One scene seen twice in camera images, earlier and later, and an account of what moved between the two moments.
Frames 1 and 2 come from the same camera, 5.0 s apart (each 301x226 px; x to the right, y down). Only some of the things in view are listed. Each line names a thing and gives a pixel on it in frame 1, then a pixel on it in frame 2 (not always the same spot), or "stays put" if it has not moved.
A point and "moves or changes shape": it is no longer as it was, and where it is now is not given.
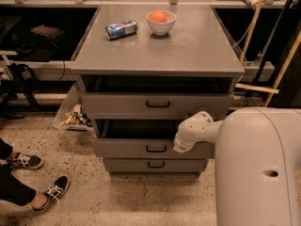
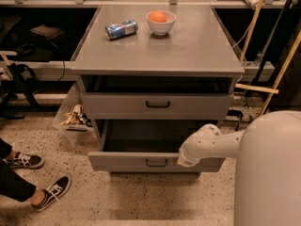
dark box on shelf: [47, 31] stays put
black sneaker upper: [24, 161] stays put
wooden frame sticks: [260, 88] stays put
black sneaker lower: [57, 189] stays put
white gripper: [181, 142] → [187, 157]
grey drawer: [143, 138] moves or changes shape
